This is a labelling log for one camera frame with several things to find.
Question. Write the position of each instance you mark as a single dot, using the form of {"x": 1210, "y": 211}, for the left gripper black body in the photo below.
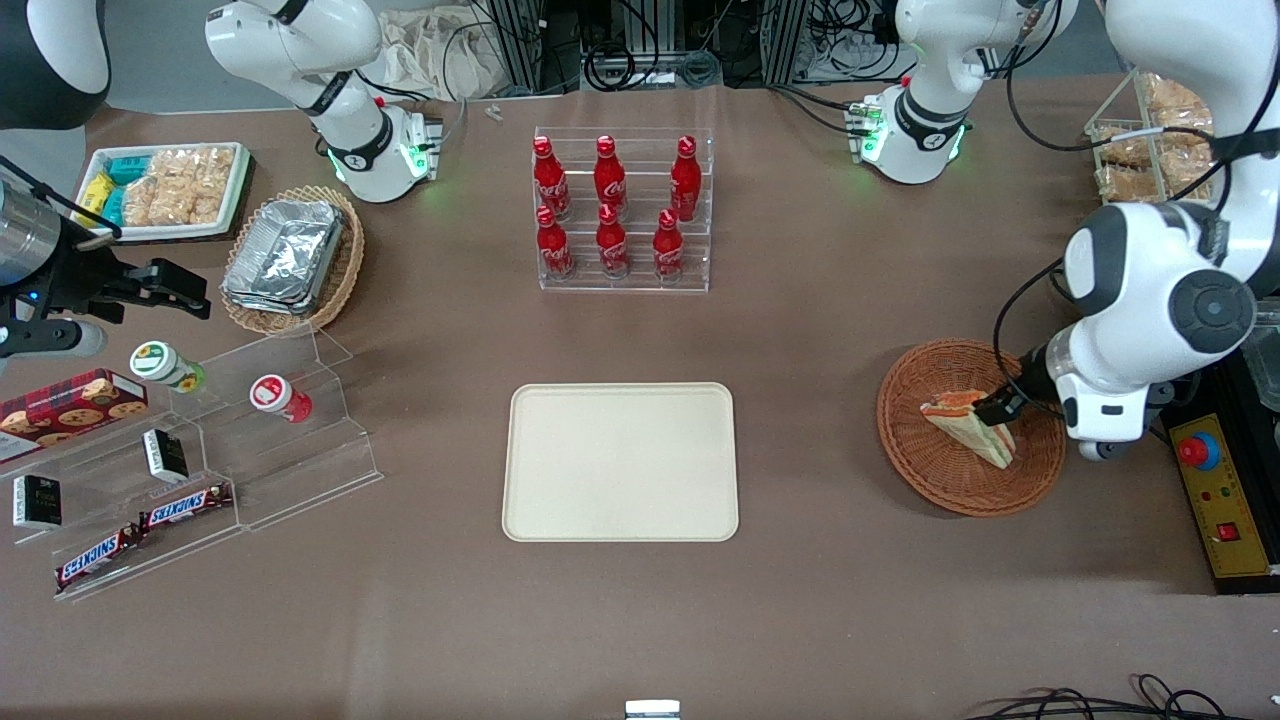
{"x": 1031, "y": 373}

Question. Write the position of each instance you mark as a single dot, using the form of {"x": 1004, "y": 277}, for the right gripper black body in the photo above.
{"x": 72, "y": 283}

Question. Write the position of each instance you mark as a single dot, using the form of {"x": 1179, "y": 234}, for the triangle sandwich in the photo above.
{"x": 965, "y": 430}

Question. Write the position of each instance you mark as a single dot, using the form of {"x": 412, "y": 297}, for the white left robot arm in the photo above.
{"x": 1150, "y": 290}

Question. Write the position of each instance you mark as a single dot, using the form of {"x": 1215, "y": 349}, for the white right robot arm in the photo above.
{"x": 345, "y": 140}

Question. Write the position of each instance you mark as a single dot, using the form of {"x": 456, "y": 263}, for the round brown wicker basket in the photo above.
{"x": 950, "y": 480}

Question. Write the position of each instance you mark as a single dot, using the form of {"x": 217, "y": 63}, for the white rectangular snack tray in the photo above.
{"x": 235, "y": 190}

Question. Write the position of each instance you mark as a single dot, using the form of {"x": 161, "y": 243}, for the aluminium foil tray stack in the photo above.
{"x": 285, "y": 255}

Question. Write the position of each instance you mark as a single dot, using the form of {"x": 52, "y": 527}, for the oval light wicker basket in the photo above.
{"x": 345, "y": 270}

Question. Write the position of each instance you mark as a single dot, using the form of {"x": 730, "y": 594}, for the cream plastic tray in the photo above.
{"x": 620, "y": 462}

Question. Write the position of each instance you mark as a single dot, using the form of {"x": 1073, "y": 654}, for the green lid cup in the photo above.
{"x": 160, "y": 363}

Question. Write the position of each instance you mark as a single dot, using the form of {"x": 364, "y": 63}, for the clear rice cracker pack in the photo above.
{"x": 148, "y": 202}
{"x": 200, "y": 180}

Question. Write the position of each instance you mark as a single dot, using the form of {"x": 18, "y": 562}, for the teal snack pack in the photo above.
{"x": 128, "y": 168}
{"x": 113, "y": 207}

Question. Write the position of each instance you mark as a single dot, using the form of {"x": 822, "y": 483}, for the yellow snack pack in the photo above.
{"x": 96, "y": 193}

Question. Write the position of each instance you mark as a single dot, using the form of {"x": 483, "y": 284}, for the red cookie box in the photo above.
{"x": 75, "y": 405}

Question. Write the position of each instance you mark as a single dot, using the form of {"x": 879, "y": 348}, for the red lid cup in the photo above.
{"x": 275, "y": 395}

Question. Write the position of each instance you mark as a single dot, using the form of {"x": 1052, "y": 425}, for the small black box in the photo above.
{"x": 37, "y": 502}
{"x": 165, "y": 455}

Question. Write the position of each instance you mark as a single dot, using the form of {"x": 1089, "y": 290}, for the Snickers chocolate bar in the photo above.
{"x": 95, "y": 558}
{"x": 185, "y": 507}

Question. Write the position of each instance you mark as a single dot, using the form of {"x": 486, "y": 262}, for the clear acrylic stepped shelf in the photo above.
{"x": 320, "y": 460}
{"x": 100, "y": 500}

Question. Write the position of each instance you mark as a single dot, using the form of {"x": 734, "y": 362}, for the clear bagged bread pack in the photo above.
{"x": 1150, "y": 183}
{"x": 1175, "y": 100}
{"x": 1122, "y": 150}

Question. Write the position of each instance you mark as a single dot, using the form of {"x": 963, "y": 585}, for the yellow emergency stop box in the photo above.
{"x": 1225, "y": 500}

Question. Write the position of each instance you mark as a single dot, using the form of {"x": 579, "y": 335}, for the beige cloth bag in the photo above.
{"x": 430, "y": 55}

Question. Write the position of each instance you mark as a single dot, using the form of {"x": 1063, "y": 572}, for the red cola bottle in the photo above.
{"x": 686, "y": 180}
{"x": 611, "y": 245}
{"x": 553, "y": 248}
{"x": 609, "y": 178}
{"x": 549, "y": 180}
{"x": 668, "y": 248}

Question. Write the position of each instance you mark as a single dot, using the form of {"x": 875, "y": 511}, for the clear acrylic bottle rack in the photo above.
{"x": 640, "y": 200}

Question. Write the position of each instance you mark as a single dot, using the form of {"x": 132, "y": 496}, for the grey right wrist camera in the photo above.
{"x": 50, "y": 340}

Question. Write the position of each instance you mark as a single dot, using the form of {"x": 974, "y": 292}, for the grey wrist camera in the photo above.
{"x": 1097, "y": 450}
{"x": 50, "y": 340}

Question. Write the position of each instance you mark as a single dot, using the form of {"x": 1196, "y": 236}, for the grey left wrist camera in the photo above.
{"x": 1097, "y": 450}

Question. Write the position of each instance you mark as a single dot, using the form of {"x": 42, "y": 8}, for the aluminium frame profile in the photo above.
{"x": 785, "y": 40}
{"x": 525, "y": 40}

